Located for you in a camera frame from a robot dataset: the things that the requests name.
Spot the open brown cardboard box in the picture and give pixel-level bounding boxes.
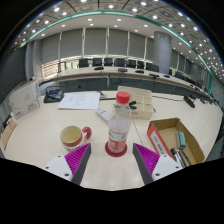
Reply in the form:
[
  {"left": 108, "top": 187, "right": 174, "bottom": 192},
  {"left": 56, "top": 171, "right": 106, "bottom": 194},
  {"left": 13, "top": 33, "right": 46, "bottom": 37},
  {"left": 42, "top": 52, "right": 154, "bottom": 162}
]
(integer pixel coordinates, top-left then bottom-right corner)
[{"left": 146, "top": 117, "right": 206, "bottom": 167}]

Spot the white printed paper sheet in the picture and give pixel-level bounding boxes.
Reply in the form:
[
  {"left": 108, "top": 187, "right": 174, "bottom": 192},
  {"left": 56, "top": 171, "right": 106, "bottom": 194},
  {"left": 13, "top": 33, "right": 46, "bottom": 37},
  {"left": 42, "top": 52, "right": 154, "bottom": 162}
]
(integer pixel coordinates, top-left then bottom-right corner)
[{"left": 57, "top": 91, "right": 101, "bottom": 111}]

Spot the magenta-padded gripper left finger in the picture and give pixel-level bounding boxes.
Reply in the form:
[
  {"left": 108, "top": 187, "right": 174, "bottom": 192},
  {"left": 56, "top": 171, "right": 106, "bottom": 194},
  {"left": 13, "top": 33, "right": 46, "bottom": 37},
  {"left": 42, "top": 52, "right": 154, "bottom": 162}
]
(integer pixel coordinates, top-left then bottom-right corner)
[{"left": 42, "top": 142, "right": 92, "bottom": 186}]

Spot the red and cream patterned mug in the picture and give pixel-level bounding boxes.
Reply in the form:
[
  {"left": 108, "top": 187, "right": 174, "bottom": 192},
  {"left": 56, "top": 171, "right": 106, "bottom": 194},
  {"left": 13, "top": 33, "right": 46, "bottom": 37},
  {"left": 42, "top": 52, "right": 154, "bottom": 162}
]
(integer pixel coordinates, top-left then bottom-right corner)
[{"left": 59, "top": 125, "right": 93, "bottom": 151}]

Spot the clear red-capped drink bottle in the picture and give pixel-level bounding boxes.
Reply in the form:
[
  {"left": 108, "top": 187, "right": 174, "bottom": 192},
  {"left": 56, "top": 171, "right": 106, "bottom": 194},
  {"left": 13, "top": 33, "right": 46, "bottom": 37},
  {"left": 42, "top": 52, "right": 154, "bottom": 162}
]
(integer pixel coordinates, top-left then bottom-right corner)
[{"left": 107, "top": 91, "right": 133, "bottom": 155}]

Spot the group of ceiling lights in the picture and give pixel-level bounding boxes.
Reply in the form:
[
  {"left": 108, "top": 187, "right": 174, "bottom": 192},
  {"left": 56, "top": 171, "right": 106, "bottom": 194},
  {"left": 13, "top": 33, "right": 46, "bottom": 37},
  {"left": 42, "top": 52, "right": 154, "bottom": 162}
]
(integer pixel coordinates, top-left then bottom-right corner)
[{"left": 13, "top": 0, "right": 224, "bottom": 78}]

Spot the black desk microphone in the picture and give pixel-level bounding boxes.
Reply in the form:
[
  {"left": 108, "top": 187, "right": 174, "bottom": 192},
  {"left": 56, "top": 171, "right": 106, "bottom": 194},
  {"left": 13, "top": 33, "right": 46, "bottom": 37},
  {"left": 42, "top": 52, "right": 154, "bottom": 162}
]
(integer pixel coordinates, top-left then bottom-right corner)
[{"left": 183, "top": 95, "right": 197, "bottom": 109}]

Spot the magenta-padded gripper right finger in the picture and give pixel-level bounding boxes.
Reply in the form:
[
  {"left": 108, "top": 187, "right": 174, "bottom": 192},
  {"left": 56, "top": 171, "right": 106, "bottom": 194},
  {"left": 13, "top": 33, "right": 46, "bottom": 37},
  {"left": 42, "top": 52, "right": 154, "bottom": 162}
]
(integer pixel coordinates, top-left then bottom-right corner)
[{"left": 132, "top": 142, "right": 183, "bottom": 186}]

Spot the flat brown cardboard envelope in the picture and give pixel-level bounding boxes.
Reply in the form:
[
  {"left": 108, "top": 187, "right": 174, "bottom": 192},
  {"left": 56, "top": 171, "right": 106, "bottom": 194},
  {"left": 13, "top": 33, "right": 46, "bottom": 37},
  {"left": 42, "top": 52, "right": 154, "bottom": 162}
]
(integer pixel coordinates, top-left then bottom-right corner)
[{"left": 0, "top": 118, "right": 18, "bottom": 152}]

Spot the grey-green whiteboard eraser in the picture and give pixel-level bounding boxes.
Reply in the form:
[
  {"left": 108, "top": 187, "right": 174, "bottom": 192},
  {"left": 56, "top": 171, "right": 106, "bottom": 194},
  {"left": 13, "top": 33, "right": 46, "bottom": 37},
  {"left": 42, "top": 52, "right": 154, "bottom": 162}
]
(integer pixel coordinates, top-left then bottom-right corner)
[{"left": 175, "top": 130, "right": 187, "bottom": 150}]

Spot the black marker pen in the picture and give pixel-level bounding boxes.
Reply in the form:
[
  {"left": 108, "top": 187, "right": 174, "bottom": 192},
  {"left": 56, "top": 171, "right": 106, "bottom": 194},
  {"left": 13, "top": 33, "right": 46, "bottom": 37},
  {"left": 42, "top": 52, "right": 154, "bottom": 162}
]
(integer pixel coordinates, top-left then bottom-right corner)
[
  {"left": 180, "top": 148, "right": 193, "bottom": 167},
  {"left": 170, "top": 147, "right": 186, "bottom": 169}
]

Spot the white power strip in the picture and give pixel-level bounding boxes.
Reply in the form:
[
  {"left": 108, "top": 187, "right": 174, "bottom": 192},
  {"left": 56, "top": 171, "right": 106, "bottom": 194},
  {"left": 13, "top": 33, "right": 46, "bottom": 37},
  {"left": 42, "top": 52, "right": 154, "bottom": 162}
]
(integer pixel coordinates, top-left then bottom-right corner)
[{"left": 95, "top": 107, "right": 114, "bottom": 124}]

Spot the flat round red coaster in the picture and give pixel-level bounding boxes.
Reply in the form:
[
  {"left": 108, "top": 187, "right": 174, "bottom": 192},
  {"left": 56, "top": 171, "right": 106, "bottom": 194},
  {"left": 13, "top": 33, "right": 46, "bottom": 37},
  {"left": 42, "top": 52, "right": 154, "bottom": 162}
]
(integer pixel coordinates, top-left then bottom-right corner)
[{"left": 104, "top": 140, "right": 128, "bottom": 158}]

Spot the cream compartment organizer box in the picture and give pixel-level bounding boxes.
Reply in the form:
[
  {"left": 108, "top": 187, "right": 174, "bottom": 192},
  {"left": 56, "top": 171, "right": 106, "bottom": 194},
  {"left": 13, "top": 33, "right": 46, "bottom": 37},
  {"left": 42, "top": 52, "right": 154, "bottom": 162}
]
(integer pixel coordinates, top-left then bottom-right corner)
[{"left": 116, "top": 85, "right": 155, "bottom": 120}]

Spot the black laptop bag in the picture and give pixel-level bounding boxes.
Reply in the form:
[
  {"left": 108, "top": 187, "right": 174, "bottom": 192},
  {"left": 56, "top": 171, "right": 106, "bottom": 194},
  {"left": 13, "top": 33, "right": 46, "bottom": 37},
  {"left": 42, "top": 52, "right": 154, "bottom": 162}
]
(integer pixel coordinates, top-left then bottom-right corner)
[{"left": 43, "top": 85, "right": 65, "bottom": 104}]

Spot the row of black office chairs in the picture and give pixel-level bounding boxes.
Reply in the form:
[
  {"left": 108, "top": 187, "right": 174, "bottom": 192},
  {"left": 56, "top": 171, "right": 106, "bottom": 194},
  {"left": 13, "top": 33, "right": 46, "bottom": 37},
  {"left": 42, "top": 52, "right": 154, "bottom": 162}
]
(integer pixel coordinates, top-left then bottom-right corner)
[{"left": 78, "top": 57, "right": 188, "bottom": 81}]

